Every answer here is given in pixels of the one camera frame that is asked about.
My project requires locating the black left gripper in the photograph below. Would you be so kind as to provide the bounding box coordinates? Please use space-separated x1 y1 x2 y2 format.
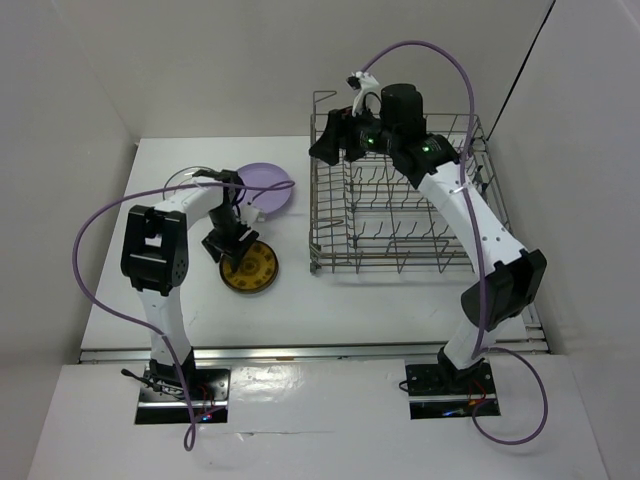
201 204 259 272

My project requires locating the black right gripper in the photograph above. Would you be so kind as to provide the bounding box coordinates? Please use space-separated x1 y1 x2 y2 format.
308 100 398 165

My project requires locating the purple plastic plate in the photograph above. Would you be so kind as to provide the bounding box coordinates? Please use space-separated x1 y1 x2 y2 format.
237 162 295 218

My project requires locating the white plate dark rim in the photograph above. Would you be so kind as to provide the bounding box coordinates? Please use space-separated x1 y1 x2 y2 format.
164 165 212 189

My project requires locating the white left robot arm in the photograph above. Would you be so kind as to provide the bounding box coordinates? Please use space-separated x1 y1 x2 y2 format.
121 169 258 399

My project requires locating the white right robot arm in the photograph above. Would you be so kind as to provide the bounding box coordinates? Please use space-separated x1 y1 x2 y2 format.
309 107 547 392

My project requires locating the grey wire dish rack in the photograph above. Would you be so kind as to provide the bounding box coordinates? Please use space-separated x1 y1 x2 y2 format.
308 90 511 275

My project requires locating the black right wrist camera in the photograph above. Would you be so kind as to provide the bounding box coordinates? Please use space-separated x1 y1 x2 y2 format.
380 83 426 137

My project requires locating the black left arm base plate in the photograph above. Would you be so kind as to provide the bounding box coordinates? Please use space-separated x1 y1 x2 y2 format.
128 367 231 425

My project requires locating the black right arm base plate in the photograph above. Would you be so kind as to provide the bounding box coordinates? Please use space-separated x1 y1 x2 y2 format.
398 362 501 420

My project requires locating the black corner cable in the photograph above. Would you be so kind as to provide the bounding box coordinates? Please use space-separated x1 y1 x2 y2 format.
487 0 557 137

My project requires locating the aluminium table edge rail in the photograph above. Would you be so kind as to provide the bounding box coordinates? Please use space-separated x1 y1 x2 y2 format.
78 307 551 364

